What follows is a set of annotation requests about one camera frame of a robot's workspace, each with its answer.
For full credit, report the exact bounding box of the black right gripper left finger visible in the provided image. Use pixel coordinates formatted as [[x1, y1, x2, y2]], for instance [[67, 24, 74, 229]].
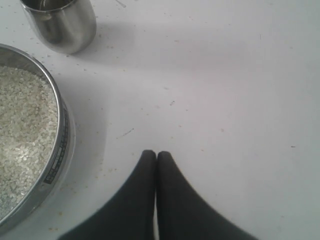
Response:
[[60, 150, 157, 240]]

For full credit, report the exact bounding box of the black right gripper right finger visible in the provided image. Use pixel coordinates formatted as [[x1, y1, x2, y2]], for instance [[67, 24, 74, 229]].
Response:
[[156, 151, 254, 240]]

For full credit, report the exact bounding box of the round steel mesh sieve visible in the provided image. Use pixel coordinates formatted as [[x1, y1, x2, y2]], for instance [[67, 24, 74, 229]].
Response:
[[0, 44, 76, 234]]

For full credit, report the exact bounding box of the stainless steel cup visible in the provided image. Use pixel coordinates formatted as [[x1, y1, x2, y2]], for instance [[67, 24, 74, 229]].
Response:
[[20, 0, 97, 54]]

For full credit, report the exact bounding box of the yellowish grain powder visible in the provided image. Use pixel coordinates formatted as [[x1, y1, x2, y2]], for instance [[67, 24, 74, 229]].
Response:
[[0, 65, 59, 201]]

